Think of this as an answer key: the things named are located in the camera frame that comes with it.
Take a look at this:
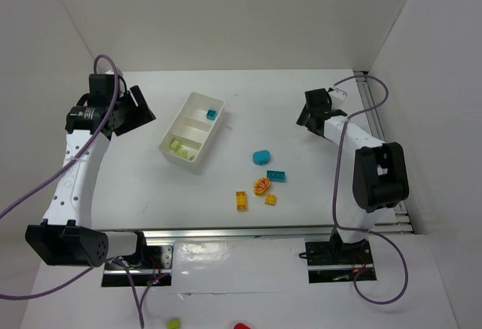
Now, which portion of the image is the green lego outside workspace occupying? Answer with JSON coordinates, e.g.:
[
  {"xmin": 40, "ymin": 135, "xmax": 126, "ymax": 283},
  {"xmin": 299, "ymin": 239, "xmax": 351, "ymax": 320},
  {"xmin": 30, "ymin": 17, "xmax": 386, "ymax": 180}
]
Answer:
[{"xmin": 166, "ymin": 318, "xmax": 181, "ymax": 329}]

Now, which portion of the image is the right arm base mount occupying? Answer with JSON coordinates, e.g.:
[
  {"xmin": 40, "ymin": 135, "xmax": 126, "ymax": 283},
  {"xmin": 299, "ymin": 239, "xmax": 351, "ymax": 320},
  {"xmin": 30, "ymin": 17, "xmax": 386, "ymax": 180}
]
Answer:
[{"xmin": 298, "ymin": 240, "xmax": 377, "ymax": 284}]

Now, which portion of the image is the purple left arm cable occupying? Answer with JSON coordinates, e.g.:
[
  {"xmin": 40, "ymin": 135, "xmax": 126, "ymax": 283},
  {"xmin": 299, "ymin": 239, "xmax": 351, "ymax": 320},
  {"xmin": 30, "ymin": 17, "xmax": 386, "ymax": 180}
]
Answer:
[{"xmin": 0, "ymin": 54, "xmax": 166, "ymax": 329}]

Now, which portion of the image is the red object bottom edge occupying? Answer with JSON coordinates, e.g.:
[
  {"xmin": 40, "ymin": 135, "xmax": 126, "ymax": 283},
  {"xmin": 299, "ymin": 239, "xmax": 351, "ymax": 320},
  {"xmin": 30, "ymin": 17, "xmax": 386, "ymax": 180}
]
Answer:
[{"xmin": 233, "ymin": 323, "xmax": 251, "ymax": 329}]

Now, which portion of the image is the aluminium rail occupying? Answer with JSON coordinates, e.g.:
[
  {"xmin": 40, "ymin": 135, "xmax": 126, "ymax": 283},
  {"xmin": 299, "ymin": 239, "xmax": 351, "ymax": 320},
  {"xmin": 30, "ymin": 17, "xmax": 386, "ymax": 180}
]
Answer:
[
  {"xmin": 353, "ymin": 69, "xmax": 415, "ymax": 235},
  {"xmin": 105, "ymin": 225, "xmax": 333, "ymax": 244}
]

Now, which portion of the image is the white three-compartment tray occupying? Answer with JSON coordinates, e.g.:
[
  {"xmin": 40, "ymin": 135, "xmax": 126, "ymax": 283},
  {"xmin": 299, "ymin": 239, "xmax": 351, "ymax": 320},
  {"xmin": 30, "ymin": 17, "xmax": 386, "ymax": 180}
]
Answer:
[{"xmin": 159, "ymin": 92, "xmax": 225, "ymax": 170}]

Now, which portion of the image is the yellow long lego brick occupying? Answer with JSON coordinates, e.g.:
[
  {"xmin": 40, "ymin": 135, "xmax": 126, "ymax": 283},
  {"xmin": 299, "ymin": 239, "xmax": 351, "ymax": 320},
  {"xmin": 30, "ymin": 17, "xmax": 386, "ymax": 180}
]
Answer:
[{"xmin": 236, "ymin": 191, "xmax": 248, "ymax": 212}]

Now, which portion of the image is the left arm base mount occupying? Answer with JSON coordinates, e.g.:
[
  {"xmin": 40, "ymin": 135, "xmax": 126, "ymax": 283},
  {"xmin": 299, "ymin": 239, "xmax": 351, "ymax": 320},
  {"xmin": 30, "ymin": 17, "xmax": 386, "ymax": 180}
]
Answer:
[{"xmin": 101, "ymin": 243, "xmax": 174, "ymax": 288}]

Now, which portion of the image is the teal rounded lego piece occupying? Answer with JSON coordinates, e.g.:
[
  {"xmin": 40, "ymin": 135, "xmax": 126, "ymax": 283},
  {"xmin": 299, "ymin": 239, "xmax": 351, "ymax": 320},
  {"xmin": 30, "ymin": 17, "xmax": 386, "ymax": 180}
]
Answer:
[{"xmin": 252, "ymin": 150, "xmax": 271, "ymax": 166}]

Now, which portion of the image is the small teal square lego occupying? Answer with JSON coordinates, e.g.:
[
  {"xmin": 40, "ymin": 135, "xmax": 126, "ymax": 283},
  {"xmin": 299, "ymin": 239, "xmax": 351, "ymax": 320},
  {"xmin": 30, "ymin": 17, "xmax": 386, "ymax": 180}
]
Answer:
[{"xmin": 206, "ymin": 109, "xmax": 218, "ymax": 120}]

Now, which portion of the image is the yellow small square lego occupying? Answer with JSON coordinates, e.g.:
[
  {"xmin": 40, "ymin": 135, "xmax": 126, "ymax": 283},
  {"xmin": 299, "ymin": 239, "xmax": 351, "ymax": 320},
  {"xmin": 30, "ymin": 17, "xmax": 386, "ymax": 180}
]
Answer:
[{"xmin": 264, "ymin": 194, "xmax": 277, "ymax": 206}]

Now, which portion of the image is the orange oval printed lego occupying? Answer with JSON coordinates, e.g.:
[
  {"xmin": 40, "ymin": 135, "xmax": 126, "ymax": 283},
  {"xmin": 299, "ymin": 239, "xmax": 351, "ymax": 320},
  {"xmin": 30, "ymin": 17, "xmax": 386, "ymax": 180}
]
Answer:
[{"xmin": 253, "ymin": 177, "xmax": 271, "ymax": 196}]

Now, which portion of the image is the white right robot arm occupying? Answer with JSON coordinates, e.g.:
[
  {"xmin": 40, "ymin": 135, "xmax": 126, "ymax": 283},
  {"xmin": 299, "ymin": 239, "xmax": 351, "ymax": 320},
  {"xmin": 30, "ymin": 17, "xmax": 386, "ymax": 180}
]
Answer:
[{"xmin": 297, "ymin": 88, "xmax": 410, "ymax": 245}]

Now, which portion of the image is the aluminium rail right side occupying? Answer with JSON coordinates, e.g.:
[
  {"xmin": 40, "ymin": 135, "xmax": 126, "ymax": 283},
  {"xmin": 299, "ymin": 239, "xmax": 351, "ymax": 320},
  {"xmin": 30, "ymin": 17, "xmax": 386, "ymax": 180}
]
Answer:
[{"xmin": 353, "ymin": 69, "xmax": 415, "ymax": 235}]

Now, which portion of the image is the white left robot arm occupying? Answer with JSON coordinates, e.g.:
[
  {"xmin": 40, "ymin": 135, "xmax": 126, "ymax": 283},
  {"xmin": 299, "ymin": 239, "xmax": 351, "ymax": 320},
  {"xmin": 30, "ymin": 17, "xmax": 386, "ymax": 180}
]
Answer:
[{"xmin": 25, "ymin": 74, "xmax": 155, "ymax": 267}]

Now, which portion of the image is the aluminium rail front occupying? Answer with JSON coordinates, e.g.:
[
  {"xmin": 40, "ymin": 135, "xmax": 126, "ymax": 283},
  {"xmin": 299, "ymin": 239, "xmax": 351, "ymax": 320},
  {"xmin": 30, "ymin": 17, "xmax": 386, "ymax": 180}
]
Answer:
[{"xmin": 105, "ymin": 225, "xmax": 333, "ymax": 244}]

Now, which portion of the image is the teal long lego brick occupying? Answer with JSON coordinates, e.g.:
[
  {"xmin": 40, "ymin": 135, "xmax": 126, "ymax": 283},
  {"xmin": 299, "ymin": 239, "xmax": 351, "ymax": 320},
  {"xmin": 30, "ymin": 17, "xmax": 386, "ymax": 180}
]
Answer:
[{"xmin": 266, "ymin": 170, "xmax": 286, "ymax": 182}]

